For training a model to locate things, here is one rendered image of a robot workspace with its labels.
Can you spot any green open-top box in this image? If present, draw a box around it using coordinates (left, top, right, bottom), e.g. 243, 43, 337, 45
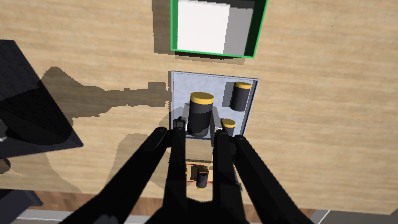
171, 0, 269, 59

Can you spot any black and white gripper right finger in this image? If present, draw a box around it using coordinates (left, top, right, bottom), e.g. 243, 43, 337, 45
209, 106, 314, 224

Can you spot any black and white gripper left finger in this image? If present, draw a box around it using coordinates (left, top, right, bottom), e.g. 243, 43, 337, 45
58, 103, 190, 224

